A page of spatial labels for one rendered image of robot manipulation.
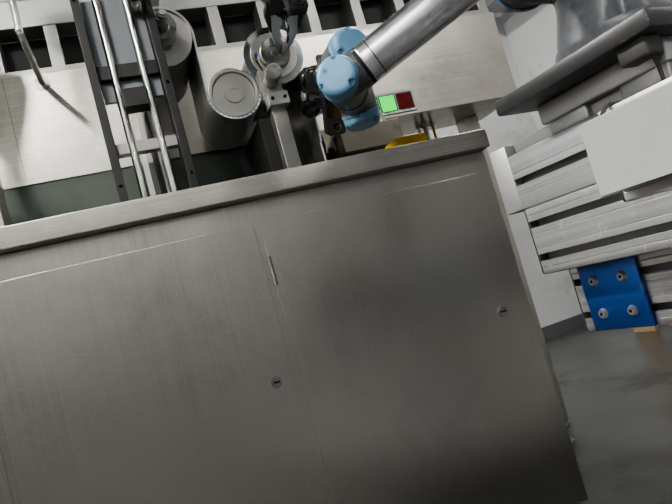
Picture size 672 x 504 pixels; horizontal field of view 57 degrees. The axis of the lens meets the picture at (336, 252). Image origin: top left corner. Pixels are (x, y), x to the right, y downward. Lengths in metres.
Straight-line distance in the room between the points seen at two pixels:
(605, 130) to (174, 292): 0.79
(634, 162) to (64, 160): 1.50
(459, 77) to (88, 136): 1.17
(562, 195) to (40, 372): 0.86
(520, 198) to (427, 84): 1.27
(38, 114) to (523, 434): 1.45
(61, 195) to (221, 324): 0.79
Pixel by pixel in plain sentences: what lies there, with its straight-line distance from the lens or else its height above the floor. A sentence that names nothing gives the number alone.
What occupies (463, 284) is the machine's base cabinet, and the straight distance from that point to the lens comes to 1.29.
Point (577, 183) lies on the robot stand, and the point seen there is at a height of 0.69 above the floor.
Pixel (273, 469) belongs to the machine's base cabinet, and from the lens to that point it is 1.17.
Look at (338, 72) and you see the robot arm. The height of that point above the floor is 1.01.
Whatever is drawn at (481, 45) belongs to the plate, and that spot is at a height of 1.33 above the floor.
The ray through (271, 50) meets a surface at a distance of 1.57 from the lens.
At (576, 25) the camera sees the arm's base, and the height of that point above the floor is 0.86.
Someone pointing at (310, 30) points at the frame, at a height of 1.47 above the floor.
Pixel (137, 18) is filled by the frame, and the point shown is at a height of 1.33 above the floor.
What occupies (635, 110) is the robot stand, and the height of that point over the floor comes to 0.72.
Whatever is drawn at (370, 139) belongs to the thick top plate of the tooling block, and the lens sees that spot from 1.53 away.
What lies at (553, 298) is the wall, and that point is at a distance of 4.54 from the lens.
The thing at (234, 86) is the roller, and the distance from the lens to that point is 1.54.
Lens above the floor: 0.64
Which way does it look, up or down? 4 degrees up
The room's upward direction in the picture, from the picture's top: 16 degrees counter-clockwise
